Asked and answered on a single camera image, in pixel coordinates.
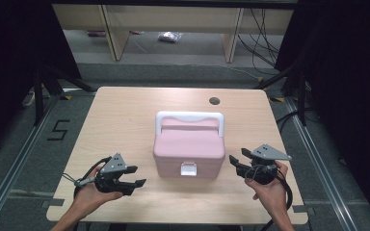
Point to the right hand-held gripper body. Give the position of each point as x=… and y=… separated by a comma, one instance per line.
x=263, y=173

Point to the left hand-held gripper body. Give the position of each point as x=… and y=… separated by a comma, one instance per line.
x=110, y=179

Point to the person's right hand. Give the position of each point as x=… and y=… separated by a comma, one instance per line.
x=274, y=195

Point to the person's left hand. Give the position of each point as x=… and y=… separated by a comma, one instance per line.
x=88, y=197

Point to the gray tape piece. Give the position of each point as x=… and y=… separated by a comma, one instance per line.
x=53, y=202
x=303, y=209

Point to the dark round table grommet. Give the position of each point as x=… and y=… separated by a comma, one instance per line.
x=214, y=100

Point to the black metal stand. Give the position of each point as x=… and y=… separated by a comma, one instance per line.
x=302, y=96
x=39, y=96

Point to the black curtain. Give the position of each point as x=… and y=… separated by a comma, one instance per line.
x=9, y=64
x=350, y=80

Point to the clear plastic bag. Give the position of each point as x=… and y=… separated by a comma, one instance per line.
x=170, y=36

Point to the pink item under shelf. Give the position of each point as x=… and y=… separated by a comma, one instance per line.
x=96, y=33

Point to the wooden shelf unit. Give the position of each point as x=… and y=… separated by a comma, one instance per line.
x=173, y=17

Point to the metal floor rail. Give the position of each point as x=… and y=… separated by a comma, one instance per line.
x=16, y=170
x=321, y=166

